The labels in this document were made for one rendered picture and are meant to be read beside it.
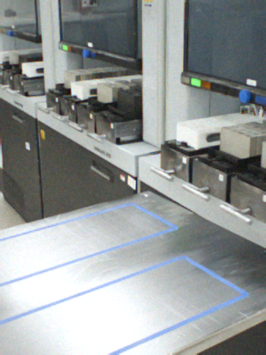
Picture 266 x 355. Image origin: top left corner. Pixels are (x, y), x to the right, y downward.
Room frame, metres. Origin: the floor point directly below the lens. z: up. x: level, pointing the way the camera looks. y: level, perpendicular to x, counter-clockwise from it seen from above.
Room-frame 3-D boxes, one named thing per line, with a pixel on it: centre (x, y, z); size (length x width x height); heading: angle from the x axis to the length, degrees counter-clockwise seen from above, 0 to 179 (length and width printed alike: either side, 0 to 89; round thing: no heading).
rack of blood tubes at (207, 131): (1.52, -0.26, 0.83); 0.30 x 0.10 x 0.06; 119
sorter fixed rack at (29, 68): (2.61, 0.37, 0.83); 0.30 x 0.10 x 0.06; 120
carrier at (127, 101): (1.81, 0.03, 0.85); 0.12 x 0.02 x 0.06; 30
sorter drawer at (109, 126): (1.93, -0.18, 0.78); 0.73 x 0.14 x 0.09; 120
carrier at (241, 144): (1.33, -0.25, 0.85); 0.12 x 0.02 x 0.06; 30
